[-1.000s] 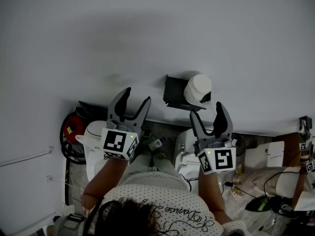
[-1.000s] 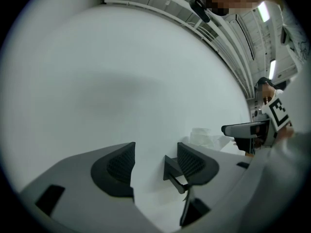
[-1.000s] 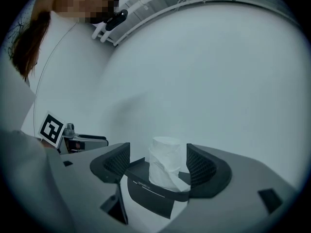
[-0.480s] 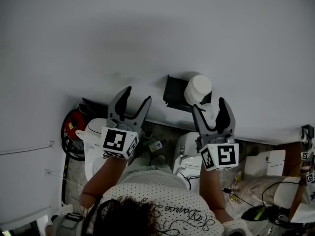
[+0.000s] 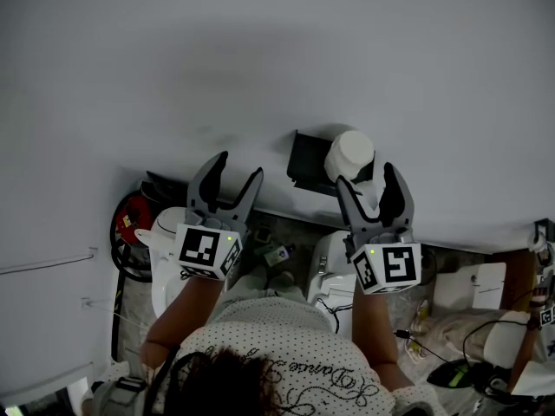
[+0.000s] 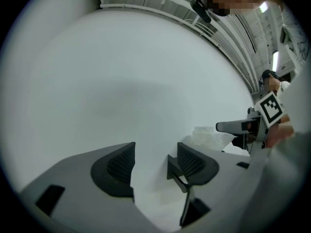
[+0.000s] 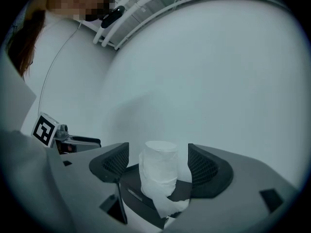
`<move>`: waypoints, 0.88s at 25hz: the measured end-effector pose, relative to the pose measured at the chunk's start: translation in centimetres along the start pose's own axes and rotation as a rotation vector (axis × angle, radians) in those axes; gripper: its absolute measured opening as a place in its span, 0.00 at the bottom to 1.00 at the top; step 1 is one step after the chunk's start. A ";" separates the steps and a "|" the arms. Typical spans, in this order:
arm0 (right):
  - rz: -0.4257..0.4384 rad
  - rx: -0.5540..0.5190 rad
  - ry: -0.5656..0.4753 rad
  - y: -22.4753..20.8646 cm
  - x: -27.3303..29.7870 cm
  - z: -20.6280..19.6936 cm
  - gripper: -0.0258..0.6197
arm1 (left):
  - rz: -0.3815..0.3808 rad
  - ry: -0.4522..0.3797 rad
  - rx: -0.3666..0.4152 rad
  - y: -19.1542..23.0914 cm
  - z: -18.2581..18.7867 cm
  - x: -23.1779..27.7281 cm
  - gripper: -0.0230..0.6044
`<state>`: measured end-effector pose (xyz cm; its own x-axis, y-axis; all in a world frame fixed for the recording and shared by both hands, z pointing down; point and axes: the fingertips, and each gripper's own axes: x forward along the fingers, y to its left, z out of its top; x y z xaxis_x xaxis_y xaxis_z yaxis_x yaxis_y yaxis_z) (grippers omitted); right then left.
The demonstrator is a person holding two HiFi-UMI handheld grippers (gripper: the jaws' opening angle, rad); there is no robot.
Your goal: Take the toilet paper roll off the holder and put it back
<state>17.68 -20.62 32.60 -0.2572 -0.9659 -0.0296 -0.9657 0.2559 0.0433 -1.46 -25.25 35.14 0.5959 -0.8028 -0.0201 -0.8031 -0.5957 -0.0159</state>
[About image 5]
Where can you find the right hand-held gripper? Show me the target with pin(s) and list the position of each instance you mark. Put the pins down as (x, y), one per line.
(394, 267)

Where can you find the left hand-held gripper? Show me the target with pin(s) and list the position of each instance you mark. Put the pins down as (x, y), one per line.
(199, 249)

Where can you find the white toilet paper roll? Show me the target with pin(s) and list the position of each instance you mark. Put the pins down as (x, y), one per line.
(351, 150)
(537, 243)

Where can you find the person's left forearm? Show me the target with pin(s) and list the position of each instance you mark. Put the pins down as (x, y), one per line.
(182, 314)

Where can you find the person's right forearm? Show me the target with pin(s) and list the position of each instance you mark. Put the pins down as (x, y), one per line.
(375, 332)

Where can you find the small green box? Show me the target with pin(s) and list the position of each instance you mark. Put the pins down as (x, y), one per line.
(262, 236)

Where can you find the beige trousers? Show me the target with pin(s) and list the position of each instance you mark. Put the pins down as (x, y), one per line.
(247, 284)

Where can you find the brown cardboard box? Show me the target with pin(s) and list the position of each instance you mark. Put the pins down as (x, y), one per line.
(516, 275)

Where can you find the dotted white shirt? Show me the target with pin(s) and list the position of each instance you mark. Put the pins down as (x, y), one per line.
(282, 345)

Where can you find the black wall paper holder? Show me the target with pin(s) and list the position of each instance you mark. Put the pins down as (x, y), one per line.
(545, 225)
(305, 158)

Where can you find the white wall socket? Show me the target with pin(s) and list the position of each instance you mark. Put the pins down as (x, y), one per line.
(86, 303)

